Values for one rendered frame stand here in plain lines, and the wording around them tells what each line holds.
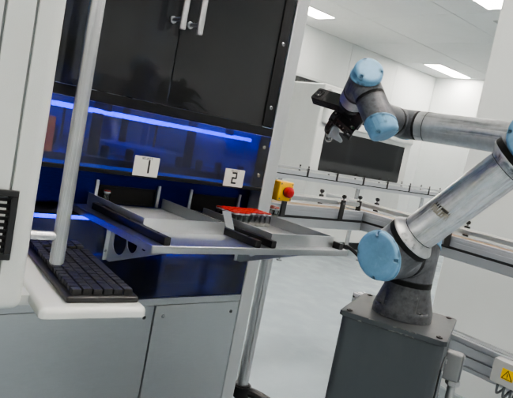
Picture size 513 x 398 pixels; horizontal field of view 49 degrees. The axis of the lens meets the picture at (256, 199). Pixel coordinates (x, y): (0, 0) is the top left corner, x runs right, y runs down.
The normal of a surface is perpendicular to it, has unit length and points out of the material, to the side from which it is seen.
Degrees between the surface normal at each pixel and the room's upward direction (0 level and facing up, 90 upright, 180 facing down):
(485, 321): 90
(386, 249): 96
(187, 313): 90
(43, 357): 90
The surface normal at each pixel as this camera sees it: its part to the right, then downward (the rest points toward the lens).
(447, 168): -0.75, -0.07
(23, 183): 0.55, 0.19
